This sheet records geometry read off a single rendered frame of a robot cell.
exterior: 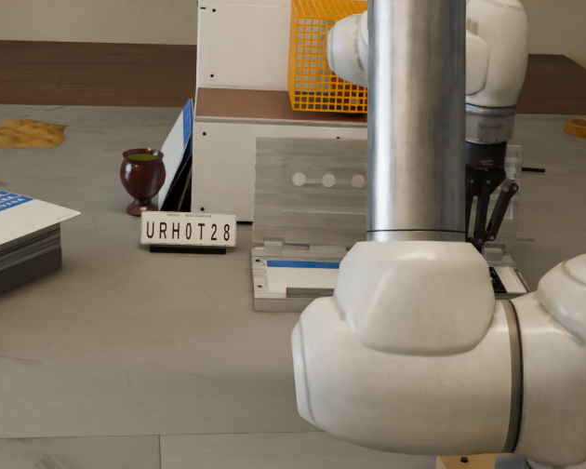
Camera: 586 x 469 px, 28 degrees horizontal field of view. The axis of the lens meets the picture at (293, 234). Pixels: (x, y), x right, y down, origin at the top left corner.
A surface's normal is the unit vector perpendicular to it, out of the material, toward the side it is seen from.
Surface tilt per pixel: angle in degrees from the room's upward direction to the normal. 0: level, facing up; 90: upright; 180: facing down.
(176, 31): 90
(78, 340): 0
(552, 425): 96
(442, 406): 85
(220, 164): 90
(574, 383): 79
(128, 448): 0
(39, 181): 0
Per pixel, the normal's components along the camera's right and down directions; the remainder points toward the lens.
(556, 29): 0.14, 0.36
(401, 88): -0.42, -0.04
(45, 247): 0.84, 0.23
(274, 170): 0.07, 0.17
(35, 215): 0.05, -0.93
